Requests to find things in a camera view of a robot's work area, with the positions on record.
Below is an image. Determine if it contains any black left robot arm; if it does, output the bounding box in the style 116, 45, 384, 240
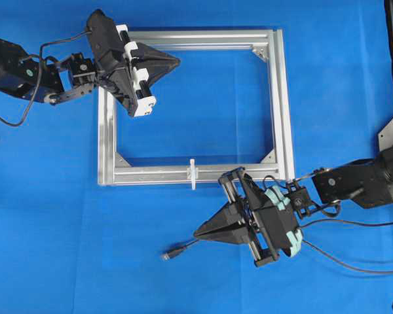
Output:
0, 9, 180, 117

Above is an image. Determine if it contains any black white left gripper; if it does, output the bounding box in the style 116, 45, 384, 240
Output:
85, 9, 180, 117

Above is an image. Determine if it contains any silver aluminium extrusion frame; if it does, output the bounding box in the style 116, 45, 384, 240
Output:
97, 29, 295, 186

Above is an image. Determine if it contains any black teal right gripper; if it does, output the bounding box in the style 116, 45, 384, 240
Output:
193, 167, 303, 267

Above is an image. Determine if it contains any black USB cable wire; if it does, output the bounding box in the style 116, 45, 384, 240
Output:
161, 235, 393, 274

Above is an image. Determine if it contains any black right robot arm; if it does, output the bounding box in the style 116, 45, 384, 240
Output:
194, 147, 393, 266

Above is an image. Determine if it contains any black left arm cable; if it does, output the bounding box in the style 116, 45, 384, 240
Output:
0, 29, 92, 128

